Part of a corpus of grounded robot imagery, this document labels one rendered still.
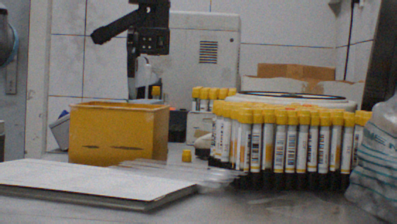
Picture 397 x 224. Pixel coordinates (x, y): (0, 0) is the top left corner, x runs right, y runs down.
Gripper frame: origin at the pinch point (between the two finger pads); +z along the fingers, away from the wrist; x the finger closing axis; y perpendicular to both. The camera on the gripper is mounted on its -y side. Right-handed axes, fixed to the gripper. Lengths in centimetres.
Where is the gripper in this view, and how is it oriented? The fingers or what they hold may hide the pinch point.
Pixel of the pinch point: (130, 94)
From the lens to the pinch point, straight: 168.2
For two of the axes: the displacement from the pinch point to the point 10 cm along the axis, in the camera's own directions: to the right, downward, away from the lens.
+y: 10.0, 0.5, -0.7
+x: 0.8, -0.6, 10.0
